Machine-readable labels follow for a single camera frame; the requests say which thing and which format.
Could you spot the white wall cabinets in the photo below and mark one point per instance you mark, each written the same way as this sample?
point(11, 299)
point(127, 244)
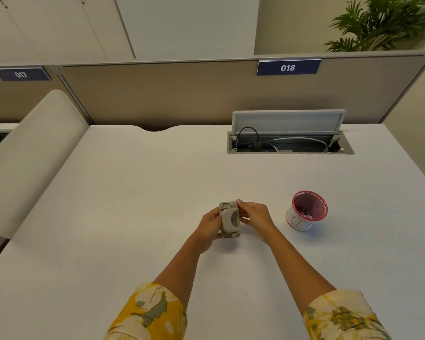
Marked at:
point(56, 24)

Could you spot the person's left forearm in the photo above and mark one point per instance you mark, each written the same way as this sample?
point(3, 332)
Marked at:
point(180, 269)

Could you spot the yellow floral sleeve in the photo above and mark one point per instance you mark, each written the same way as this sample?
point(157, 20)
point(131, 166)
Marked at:
point(343, 318)
point(152, 315)

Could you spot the person's left thumb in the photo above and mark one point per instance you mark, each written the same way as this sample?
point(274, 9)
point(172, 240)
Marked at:
point(214, 213)

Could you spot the grey plastic device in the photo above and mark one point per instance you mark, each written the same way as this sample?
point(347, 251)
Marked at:
point(229, 221)

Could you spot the yellow floral left sleeve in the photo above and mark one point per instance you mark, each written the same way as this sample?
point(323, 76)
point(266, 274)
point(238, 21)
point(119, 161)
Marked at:
point(152, 315)

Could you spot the green potted plant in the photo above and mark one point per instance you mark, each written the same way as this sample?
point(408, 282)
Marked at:
point(379, 24)

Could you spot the beige desk partition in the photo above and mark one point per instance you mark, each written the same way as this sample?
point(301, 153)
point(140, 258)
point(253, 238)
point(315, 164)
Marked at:
point(184, 92)
point(7, 102)

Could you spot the person's left hand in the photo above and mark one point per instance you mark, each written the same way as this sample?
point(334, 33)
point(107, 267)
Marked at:
point(207, 230)

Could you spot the yellow floral right sleeve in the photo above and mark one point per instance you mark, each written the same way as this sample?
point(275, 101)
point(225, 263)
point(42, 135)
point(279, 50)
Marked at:
point(343, 318)

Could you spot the blue number sign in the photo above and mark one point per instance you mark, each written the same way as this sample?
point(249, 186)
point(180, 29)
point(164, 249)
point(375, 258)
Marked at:
point(288, 67)
point(21, 74)

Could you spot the person's right thumb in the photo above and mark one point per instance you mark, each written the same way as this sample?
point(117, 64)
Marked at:
point(245, 220)

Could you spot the person's right hand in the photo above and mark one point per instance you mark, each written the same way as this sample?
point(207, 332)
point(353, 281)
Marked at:
point(260, 219)

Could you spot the red rimmed paper cup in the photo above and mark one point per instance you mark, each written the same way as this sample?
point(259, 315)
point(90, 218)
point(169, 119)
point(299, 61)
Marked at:
point(297, 223)

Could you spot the cream rounded side panel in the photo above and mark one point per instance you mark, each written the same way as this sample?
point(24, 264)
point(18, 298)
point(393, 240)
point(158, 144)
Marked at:
point(32, 155)

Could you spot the small pieces in cup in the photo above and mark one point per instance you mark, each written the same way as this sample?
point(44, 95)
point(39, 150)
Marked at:
point(304, 213)

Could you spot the person's right forearm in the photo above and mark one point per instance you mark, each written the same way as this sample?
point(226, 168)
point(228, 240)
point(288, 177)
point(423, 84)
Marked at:
point(297, 265)

